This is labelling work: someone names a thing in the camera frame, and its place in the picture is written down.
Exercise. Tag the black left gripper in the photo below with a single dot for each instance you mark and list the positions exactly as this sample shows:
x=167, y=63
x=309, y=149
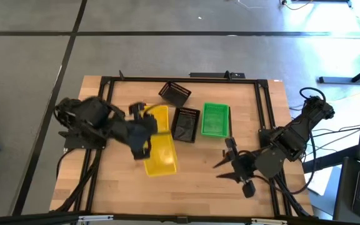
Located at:
x=145, y=129

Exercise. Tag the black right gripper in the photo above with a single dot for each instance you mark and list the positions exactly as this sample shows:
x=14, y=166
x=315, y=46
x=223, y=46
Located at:
x=245, y=167

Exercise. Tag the yellow slotted plastic basket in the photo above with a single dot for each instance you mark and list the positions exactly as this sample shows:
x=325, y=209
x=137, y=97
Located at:
x=162, y=120
x=162, y=159

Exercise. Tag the black slotted plastic basket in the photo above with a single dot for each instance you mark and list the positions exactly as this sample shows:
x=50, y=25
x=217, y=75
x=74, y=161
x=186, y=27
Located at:
x=175, y=93
x=184, y=125

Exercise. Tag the green slotted plastic basket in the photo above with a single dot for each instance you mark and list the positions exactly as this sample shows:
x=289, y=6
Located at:
x=214, y=120

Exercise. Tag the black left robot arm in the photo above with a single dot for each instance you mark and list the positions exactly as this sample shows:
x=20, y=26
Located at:
x=89, y=115

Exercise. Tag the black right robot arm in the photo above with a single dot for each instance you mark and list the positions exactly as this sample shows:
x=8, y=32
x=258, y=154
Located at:
x=289, y=140

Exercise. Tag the white paper sheet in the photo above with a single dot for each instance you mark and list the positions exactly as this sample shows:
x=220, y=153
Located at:
x=322, y=181

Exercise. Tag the black diagonal desk bar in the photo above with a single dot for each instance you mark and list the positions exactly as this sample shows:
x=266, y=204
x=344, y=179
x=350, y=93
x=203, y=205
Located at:
x=330, y=159

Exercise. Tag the black desk leg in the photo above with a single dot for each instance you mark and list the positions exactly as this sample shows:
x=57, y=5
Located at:
x=339, y=79

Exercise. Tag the black rig crossbeam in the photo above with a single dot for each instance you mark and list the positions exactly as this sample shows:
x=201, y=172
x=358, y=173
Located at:
x=27, y=218

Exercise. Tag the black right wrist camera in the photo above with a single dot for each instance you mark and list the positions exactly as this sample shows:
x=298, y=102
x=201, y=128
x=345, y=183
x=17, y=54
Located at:
x=248, y=189

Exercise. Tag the black aluminium table frame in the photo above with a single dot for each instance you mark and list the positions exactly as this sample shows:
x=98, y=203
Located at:
x=142, y=79

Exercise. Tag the black mount bar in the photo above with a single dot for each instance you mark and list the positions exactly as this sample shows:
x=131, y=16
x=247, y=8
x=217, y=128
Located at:
x=211, y=75

